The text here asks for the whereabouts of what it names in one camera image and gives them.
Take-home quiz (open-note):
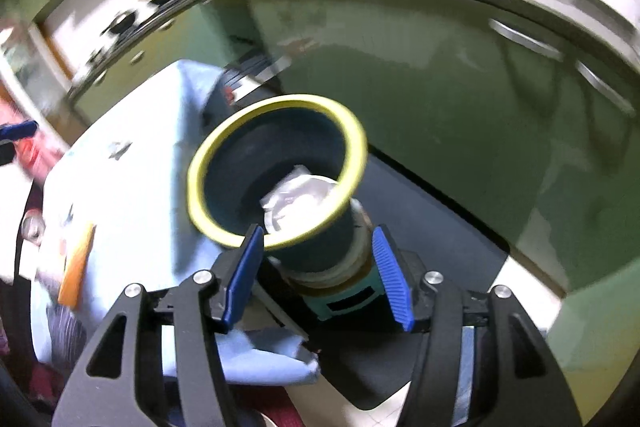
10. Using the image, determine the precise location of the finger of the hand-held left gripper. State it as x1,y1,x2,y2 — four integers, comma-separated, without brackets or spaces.
0,121,40,142

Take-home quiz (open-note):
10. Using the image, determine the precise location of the black floor mat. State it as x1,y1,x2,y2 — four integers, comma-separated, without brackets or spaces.
280,142,511,410

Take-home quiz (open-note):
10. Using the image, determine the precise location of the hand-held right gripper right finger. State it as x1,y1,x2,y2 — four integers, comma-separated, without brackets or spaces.
371,224,583,427

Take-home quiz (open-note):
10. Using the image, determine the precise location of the black lidded wok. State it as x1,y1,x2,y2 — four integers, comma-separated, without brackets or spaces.
107,9,141,35

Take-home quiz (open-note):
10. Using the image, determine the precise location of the red soda can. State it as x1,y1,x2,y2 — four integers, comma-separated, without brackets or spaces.
20,212,46,245

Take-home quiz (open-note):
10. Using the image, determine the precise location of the yellow-rimmed dark bin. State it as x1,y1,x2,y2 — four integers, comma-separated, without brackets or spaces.
186,94,368,275

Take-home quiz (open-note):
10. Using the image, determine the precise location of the paper wrapper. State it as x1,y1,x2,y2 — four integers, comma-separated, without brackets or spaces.
260,164,321,230

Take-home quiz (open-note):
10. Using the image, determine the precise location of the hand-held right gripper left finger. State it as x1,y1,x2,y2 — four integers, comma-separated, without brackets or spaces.
50,224,266,427

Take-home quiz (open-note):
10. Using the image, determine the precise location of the blue star-print tablecloth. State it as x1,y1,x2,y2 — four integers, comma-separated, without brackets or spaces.
30,59,321,388

